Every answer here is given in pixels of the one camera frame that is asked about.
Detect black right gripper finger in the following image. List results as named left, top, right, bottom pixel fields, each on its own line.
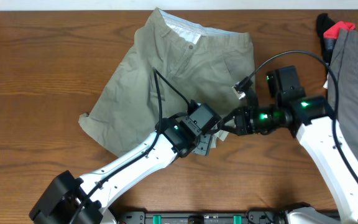
left=220, top=110, right=237, bottom=126
left=219, top=125, right=237, bottom=134

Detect khaki green shorts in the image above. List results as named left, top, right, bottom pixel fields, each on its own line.
left=79, top=9, right=255, bottom=156

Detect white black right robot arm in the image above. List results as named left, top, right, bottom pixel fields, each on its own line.
left=221, top=66, right=358, bottom=223

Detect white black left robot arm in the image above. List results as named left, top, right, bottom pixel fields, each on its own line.
left=29, top=116, right=218, bottom=223

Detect red garment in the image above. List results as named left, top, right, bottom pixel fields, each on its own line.
left=323, top=21, right=356, bottom=39

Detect black garment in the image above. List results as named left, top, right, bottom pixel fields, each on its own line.
left=316, top=13, right=336, bottom=65

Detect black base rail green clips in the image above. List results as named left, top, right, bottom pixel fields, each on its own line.
left=116, top=208, right=338, bottom=224

